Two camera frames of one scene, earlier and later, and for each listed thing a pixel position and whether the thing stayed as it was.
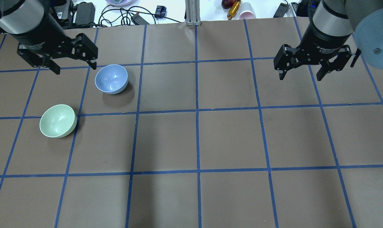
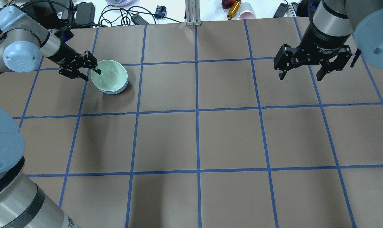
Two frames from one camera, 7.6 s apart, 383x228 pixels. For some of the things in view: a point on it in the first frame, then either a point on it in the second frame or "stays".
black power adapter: [85, 13] stays
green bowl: [58, 121] to [113, 76]
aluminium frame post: [192, 10] stays
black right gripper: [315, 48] stays
